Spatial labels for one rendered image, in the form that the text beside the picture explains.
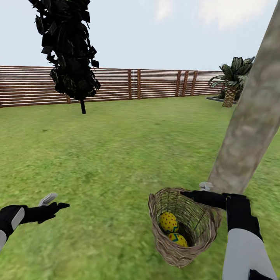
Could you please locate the wicker basket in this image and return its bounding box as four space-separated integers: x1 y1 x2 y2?
148 187 222 268

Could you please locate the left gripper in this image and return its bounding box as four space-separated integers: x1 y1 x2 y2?
33 202 70 224

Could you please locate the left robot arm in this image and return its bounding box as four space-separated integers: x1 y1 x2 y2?
0 192 70 252

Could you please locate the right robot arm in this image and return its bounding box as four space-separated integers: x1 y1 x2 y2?
179 182 279 280

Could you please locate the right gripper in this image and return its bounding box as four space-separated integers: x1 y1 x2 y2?
179 190 215 207

